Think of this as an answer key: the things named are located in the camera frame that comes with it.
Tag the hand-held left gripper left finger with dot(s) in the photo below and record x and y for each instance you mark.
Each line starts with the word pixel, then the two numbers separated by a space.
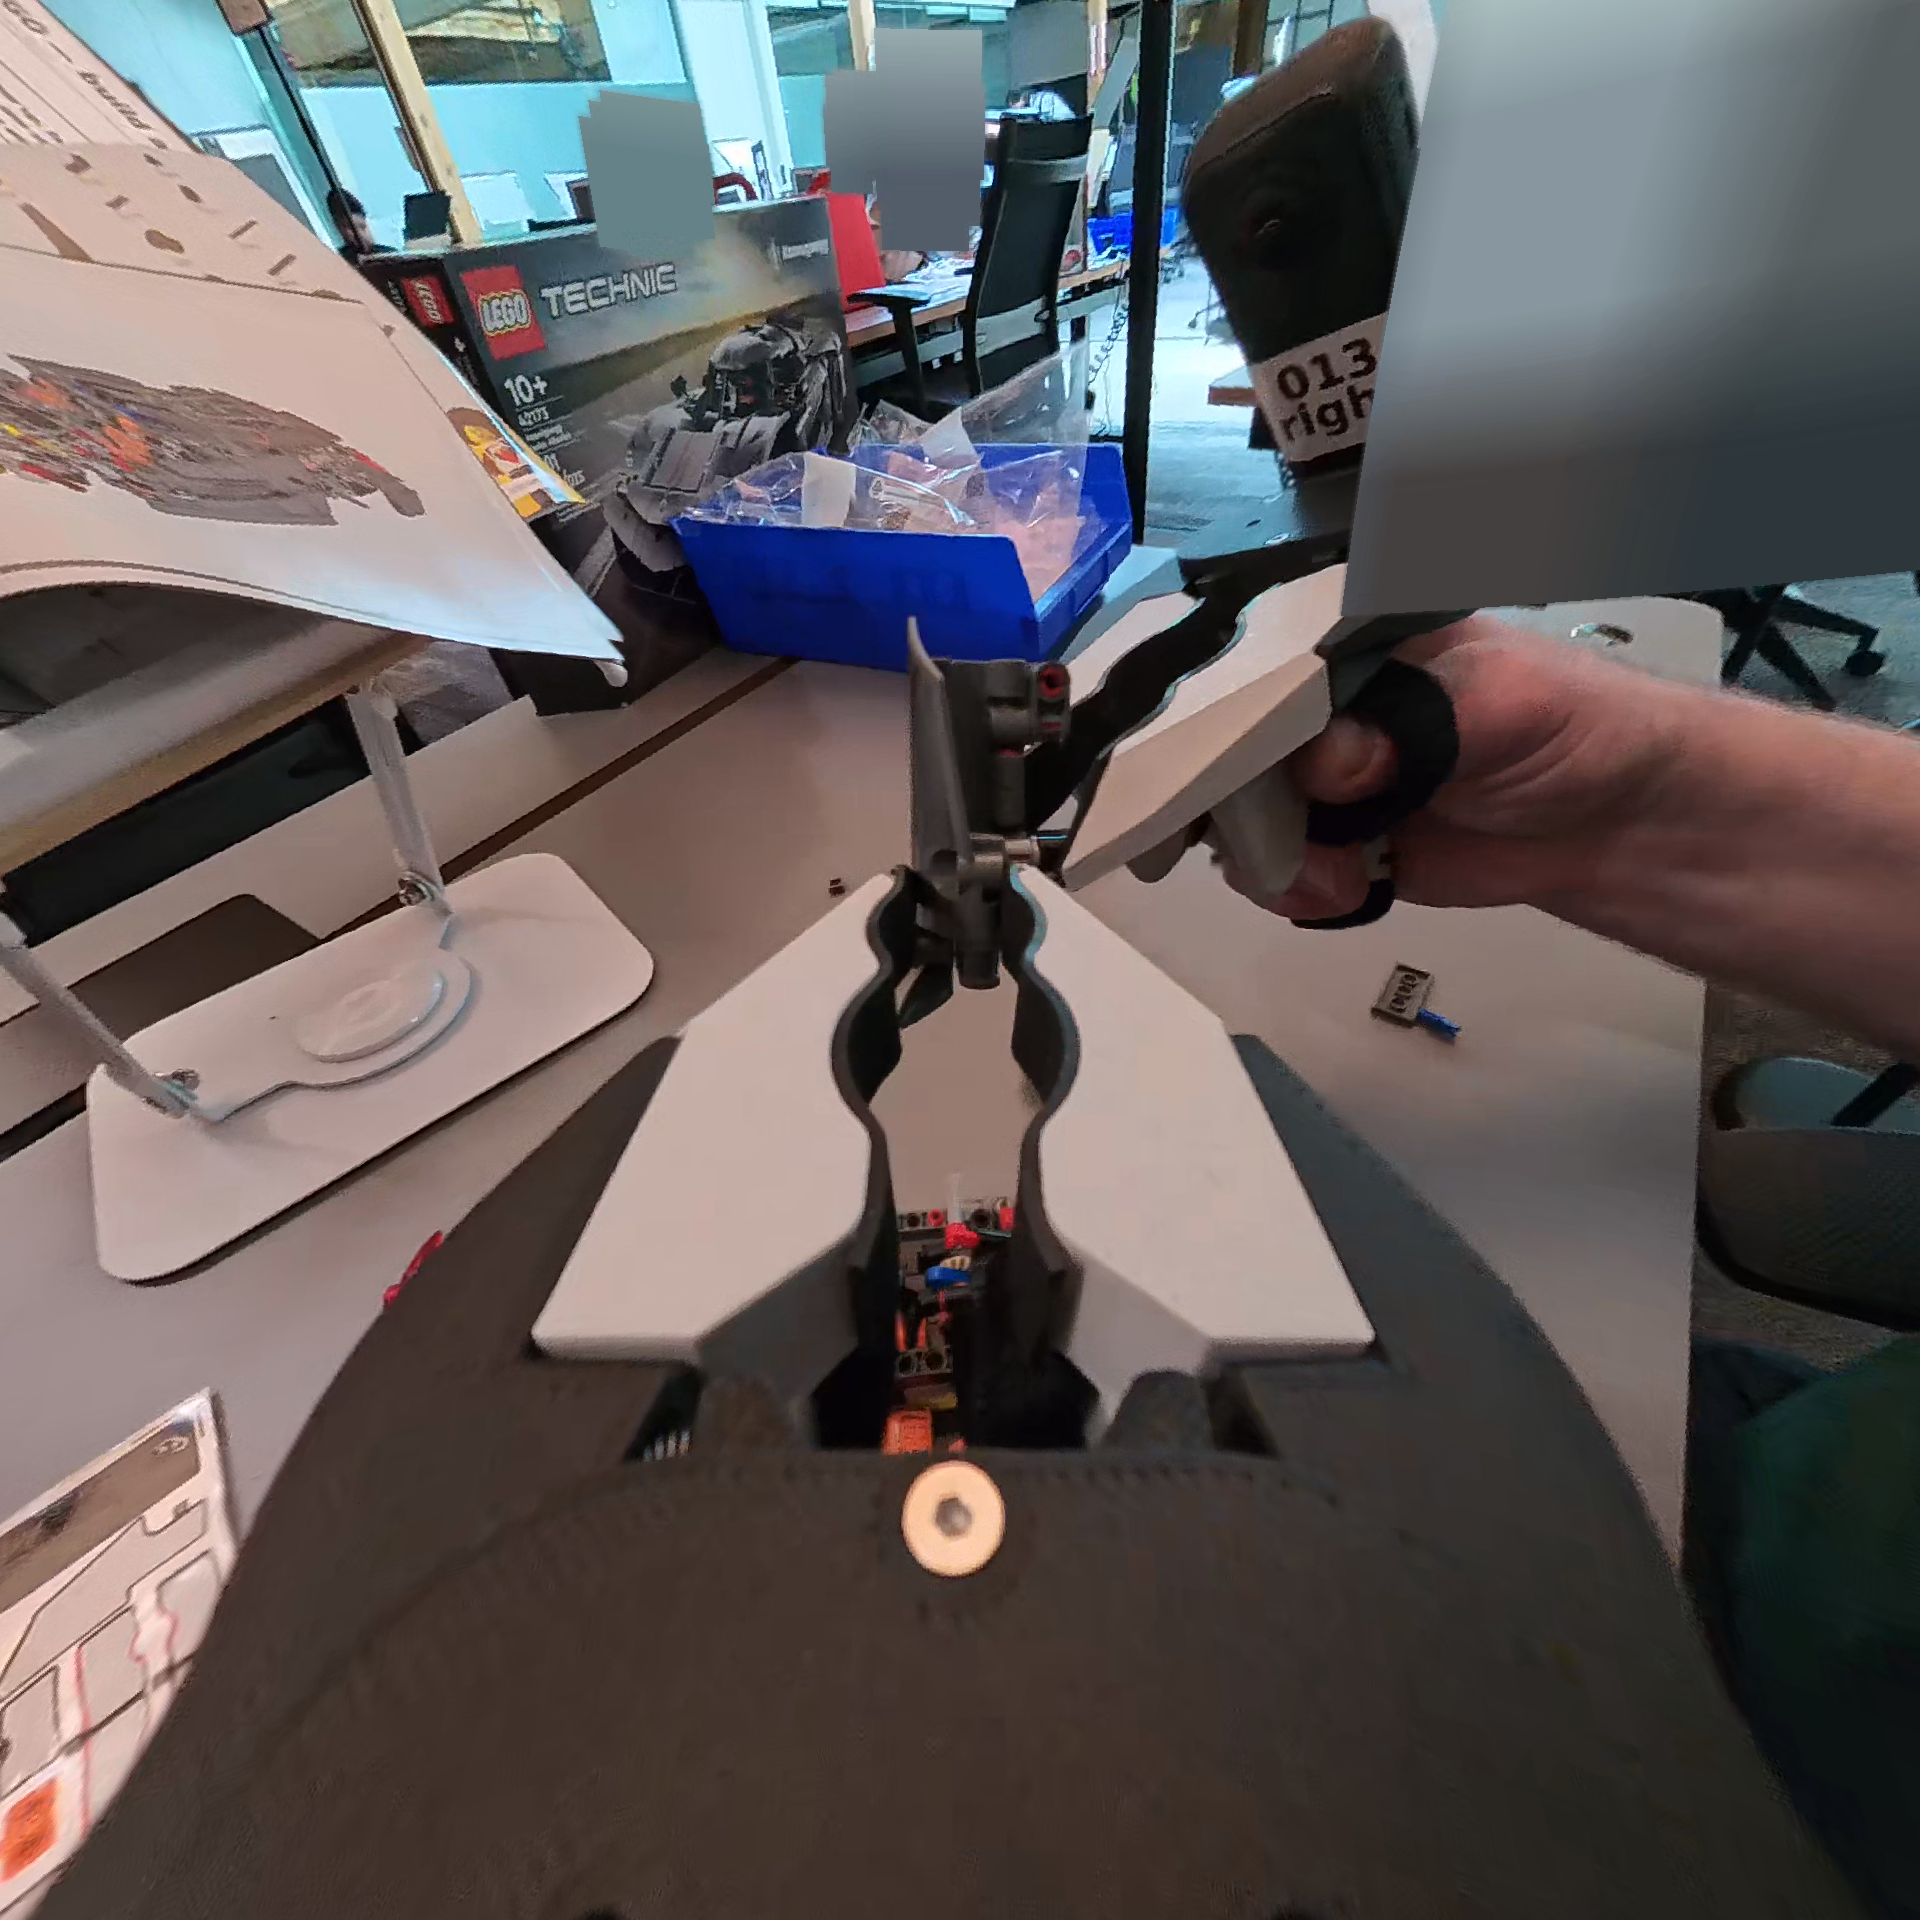
pixel 705 1201

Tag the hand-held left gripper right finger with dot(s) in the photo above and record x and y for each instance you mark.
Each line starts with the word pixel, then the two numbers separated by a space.
pixel 1200 1201

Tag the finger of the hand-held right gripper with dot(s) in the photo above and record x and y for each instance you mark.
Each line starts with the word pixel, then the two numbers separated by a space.
pixel 1277 628
pixel 1200 763

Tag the large grey lego vehicle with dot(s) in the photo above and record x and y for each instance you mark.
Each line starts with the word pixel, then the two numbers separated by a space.
pixel 930 1275

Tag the long dark grey lego panel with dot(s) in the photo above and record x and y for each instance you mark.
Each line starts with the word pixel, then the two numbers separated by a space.
pixel 937 750

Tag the person's right forearm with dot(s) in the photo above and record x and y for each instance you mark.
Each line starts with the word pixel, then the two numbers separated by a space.
pixel 1815 868

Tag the dark grey lego plate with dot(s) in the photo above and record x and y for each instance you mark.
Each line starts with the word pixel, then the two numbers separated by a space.
pixel 1401 995

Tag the dark printed lego box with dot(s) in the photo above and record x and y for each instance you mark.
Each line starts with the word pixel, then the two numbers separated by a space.
pixel 645 299

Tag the lego sticker sheet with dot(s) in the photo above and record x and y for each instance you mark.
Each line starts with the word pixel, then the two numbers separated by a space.
pixel 106 1620

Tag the lego instruction booklet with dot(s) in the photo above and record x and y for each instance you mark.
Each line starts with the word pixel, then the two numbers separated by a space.
pixel 225 376

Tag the person's right hand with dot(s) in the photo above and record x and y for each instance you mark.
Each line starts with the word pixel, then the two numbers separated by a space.
pixel 1575 779

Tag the black pole with ribbed disc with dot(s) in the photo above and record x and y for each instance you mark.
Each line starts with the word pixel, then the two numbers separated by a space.
pixel 1148 224

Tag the black mesh office chair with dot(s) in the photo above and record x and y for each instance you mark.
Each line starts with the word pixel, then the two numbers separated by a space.
pixel 1026 224

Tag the white book stand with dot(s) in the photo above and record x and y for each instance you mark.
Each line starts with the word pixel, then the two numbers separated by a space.
pixel 450 991

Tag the blue plastic bin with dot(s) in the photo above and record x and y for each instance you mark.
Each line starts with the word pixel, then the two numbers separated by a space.
pixel 870 593

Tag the pile of clear plastic bags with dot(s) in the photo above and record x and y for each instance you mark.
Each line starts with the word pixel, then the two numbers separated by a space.
pixel 930 465

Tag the black swivel chair base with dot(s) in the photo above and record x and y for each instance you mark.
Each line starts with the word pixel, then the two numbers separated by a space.
pixel 1799 639

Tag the dark mesh chair seat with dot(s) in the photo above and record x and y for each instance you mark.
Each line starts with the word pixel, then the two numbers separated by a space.
pixel 1815 1201

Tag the person's green shirt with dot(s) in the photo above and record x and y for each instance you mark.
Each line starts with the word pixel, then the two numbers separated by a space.
pixel 1829 1576

